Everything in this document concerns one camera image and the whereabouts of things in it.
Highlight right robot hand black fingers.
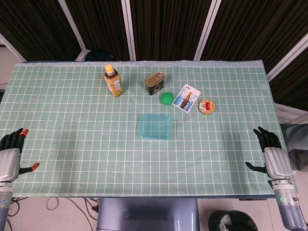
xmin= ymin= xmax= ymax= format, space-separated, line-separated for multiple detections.
xmin=245 ymin=127 xmax=294 ymax=181

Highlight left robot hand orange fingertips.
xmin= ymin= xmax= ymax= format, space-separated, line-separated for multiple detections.
xmin=0 ymin=128 xmax=40 ymax=182

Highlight clear plastic container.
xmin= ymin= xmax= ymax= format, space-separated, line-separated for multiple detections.
xmin=140 ymin=115 xmax=173 ymax=141

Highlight blue transparent plastic container lid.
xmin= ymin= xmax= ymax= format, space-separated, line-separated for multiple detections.
xmin=140 ymin=114 xmax=173 ymax=140

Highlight black trash bin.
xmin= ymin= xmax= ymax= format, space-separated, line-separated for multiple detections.
xmin=208 ymin=210 xmax=259 ymax=231

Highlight green checked tablecloth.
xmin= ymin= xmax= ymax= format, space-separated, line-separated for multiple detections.
xmin=0 ymin=60 xmax=299 ymax=199

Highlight round flat tin red label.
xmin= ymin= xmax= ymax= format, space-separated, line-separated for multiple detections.
xmin=198 ymin=99 xmax=216 ymax=116

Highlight photo postcard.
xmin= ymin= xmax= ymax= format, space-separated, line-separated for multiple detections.
xmin=172 ymin=83 xmax=201 ymax=114

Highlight green ball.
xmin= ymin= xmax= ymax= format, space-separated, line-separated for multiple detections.
xmin=161 ymin=92 xmax=174 ymax=106

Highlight tea bottle yellow cap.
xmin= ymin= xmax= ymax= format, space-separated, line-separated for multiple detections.
xmin=103 ymin=64 xmax=124 ymax=97

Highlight black bag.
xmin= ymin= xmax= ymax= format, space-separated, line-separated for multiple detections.
xmin=84 ymin=50 xmax=116 ymax=62

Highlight grey-blue robot torso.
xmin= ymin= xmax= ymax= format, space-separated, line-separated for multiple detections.
xmin=96 ymin=197 xmax=200 ymax=231

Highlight dark green luncheon meat can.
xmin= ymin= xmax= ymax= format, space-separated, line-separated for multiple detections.
xmin=144 ymin=71 xmax=166 ymax=96

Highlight grey looped floor cable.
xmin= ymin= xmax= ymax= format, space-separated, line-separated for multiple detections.
xmin=46 ymin=197 xmax=60 ymax=210

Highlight black floor cables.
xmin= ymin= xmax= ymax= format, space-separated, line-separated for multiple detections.
xmin=6 ymin=197 xmax=101 ymax=231

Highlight dark folding screen white frame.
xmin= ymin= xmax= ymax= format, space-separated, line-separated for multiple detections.
xmin=0 ymin=0 xmax=308 ymax=104

